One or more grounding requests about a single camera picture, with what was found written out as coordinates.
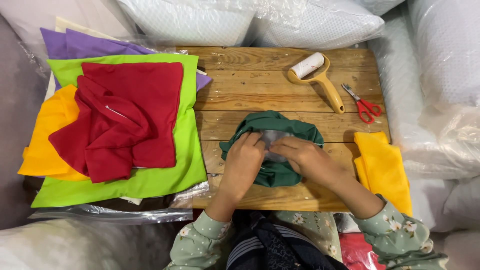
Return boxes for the red cushion cover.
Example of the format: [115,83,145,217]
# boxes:
[48,75,160,184]
[80,62,184,169]

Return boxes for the plain white pillow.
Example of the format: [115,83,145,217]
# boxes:
[0,0,137,51]

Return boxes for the dark green cushion cover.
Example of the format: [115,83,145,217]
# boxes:
[219,110,325,188]

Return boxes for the purple cushion cover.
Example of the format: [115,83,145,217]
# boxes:
[40,28,213,92]

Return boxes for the person's left hand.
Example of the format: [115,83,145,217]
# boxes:
[224,131,268,191]

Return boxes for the dark brown cushion cover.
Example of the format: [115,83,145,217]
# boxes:
[22,175,177,212]

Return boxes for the grey pillow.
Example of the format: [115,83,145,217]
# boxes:
[0,15,51,230]

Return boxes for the orange cushion cover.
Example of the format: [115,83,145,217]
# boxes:
[353,131,413,217]
[17,84,91,182]

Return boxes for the person's dark patterned scarf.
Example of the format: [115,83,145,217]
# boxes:
[226,210,349,270]

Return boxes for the red handled scissors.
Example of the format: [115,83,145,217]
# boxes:
[341,83,382,125]

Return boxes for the cream cushion cover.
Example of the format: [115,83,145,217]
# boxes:
[44,16,121,102]

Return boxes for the yellow lint roller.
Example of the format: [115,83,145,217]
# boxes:
[287,52,345,115]

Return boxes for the clear plastic bag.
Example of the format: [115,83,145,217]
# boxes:
[27,34,211,226]

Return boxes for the grey translucent plastic piece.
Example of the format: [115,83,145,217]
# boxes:
[260,130,295,163]

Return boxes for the white pillow in clear plastic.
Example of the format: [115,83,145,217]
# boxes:
[250,0,386,51]
[0,218,184,270]
[367,0,480,181]
[115,0,260,48]
[407,175,480,233]

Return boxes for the red plastic packet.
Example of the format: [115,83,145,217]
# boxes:
[338,232,387,270]

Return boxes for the person's right hand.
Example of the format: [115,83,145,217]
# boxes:
[269,136,340,185]

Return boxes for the lime green cushion cover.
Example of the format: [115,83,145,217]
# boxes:
[31,53,208,209]

